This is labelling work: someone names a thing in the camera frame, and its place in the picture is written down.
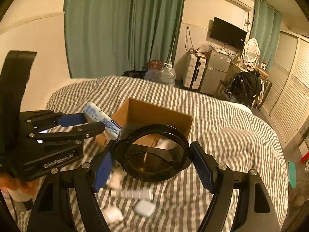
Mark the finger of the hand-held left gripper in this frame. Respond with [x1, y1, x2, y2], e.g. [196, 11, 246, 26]
[28, 121, 106, 146]
[20, 110, 89, 129]

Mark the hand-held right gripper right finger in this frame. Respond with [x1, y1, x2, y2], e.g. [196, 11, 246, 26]
[189, 141, 282, 232]

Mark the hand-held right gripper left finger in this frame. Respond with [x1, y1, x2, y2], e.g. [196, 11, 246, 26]
[26, 139, 119, 232]

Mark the white printed tube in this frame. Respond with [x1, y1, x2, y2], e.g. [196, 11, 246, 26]
[83, 101, 121, 140]

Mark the black round ring dish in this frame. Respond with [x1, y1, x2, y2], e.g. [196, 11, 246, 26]
[111, 124, 191, 182]

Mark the cardboard box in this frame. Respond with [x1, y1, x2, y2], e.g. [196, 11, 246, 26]
[95, 98, 194, 155]

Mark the person's left hand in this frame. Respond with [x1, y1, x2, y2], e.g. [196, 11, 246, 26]
[0, 174, 40, 197]

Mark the white crumpled packet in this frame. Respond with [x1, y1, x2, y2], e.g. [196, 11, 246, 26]
[107, 167, 126, 189]

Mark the white slim stick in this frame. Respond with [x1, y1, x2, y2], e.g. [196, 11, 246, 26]
[110, 189, 152, 200]

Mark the grey striped bed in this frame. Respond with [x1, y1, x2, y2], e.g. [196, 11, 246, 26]
[5, 75, 289, 232]

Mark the white crumpled tissue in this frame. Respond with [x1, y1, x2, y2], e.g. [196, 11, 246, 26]
[101, 207, 124, 224]

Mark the white item in box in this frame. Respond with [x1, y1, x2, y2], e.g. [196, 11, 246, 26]
[154, 138, 178, 150]

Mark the white earbud case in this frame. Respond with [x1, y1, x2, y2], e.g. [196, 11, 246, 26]
[134, 199, 156, 217]

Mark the dark cloth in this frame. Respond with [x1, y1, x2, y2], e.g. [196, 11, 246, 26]
[122, 70, 148, 79]

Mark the teal oval object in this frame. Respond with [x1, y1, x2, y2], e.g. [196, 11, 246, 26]
[288, 161, 297, 189]

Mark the clear plastic water bottle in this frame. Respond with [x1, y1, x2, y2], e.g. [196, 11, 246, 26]
[144, 68, 162, 83]

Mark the wide green curtain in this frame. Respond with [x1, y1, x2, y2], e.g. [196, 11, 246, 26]
[63, 0, 187, 79]

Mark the white suitcase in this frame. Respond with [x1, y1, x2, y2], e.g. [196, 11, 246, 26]
[182, 52, 207, 90]

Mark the brown patterned bag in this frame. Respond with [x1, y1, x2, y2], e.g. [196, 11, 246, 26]
[147, 60, 165, 70]

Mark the large clear water bottle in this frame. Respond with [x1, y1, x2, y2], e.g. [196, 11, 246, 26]
[160, 63, 176, 87]

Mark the silver small fridge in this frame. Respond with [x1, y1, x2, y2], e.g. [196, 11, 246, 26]
[200, 49, 233, 95]

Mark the wooden vanity desk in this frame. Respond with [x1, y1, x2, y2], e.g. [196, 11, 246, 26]
[232, 61, 269, 79]

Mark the white louvered wardrobe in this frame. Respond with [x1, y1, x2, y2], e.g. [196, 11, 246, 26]
[262, 30, 309, 148]

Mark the white oval vanity mirror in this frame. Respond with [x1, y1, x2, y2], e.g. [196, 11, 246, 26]
[243, 38, 261, 64]

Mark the narrow green curtain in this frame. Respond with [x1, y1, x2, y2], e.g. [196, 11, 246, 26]
[250, 0, 282, 72]

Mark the hanging wall cable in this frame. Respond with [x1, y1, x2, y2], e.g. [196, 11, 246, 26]
[185, 26, 194, 52]

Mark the black wall television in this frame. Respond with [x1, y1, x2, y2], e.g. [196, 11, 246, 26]
[210, 17, 247, 49]

